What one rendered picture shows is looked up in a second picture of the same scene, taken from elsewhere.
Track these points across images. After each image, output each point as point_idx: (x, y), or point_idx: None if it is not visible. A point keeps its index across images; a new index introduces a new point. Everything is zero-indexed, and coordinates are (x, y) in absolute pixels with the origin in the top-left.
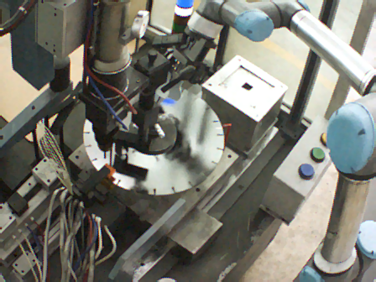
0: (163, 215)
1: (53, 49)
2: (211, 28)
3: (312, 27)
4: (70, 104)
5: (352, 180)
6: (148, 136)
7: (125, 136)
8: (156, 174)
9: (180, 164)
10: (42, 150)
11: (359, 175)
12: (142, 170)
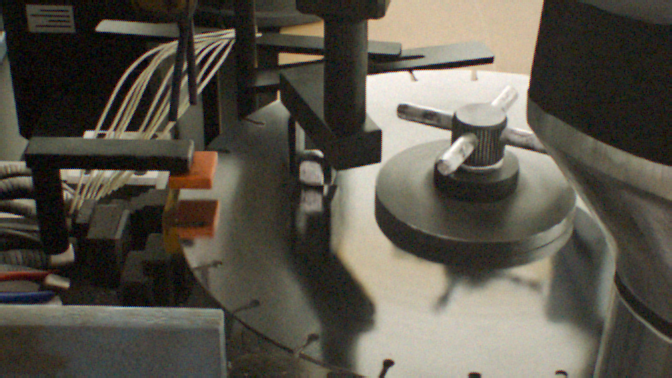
0: (86, 306)
1: None
2: None
3: None
4: (373, 58)
5: (549, 142)
6: (436, 181)
7: (316, 86)
8: (322, 279)
9: (437, 309)
10: (130, 67)
11: (631, 29)
12: (300, 246)
